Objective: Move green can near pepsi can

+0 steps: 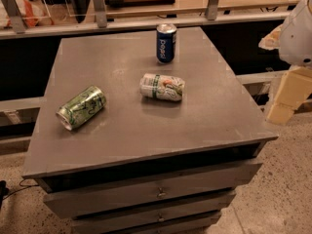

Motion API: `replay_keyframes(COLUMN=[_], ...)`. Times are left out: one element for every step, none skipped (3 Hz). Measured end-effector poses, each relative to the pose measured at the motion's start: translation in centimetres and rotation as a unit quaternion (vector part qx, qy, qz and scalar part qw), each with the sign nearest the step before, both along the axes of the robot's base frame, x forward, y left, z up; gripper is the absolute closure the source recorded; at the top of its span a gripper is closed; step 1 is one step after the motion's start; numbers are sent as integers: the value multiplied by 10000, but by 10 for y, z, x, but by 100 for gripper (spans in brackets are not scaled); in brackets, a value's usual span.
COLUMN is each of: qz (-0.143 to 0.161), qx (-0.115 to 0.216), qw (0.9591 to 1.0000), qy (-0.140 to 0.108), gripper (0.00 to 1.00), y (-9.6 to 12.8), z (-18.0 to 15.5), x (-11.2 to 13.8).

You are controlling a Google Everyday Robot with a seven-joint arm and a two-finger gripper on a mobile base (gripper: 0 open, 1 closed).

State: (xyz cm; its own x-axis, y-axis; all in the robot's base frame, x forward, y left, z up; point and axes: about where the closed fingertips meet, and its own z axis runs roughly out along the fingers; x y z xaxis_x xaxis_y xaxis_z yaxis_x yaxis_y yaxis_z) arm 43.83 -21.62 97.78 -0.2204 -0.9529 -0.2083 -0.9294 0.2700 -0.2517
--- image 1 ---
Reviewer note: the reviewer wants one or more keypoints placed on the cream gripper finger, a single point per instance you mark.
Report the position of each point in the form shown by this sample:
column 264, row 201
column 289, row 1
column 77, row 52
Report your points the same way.
column 293, row 91

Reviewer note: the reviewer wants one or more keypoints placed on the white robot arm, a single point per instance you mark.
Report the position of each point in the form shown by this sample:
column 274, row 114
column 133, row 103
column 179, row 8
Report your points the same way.
column 293, row 41

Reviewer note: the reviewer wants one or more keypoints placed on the white green crushed can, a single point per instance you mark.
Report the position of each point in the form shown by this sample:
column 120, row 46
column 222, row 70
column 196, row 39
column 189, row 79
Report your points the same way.
column 162, row 87

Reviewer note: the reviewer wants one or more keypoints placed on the blue pepsi can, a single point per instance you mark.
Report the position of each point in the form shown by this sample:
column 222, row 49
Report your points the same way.
column 166, row 42

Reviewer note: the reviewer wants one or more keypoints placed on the green soda can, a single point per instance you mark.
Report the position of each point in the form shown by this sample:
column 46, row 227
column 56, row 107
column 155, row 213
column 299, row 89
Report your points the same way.
column 81, row 108

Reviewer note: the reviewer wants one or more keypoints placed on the bottom grey drawer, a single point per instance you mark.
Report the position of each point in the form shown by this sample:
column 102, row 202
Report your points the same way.
column 175, row 225

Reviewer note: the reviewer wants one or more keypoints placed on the grey drawer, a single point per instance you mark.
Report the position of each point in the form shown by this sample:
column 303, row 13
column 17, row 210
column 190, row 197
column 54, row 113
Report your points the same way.
column 155, row 213
column 175, row 225
column 147, row 189

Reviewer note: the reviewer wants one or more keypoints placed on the middle grey drawer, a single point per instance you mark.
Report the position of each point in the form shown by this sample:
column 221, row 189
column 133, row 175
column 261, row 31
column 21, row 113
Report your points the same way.
column 155, row 213

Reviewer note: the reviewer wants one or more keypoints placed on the top grey drawer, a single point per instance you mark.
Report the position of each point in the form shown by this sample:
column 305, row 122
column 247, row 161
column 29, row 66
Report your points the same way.
column 147, row 189

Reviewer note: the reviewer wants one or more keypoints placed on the orange white plastic bag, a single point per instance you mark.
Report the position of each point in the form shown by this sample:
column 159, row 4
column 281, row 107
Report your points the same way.
column 33, row 15

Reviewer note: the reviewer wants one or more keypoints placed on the metal railing post right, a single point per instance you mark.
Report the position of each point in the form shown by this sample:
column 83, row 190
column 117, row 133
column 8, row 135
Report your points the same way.
column 211, row 10

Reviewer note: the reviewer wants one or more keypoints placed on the metal railing post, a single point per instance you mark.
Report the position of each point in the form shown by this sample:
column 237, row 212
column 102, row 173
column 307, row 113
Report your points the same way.
column 211, row 10
column 13, row 12
column 100, row 13

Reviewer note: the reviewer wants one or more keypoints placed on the metal railing post middle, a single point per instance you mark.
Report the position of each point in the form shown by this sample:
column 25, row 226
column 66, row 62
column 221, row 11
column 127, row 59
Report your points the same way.
column 100, row 13

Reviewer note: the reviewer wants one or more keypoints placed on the metal railing post left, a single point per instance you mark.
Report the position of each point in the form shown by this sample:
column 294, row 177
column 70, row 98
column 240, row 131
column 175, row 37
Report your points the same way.
column 13, row 12

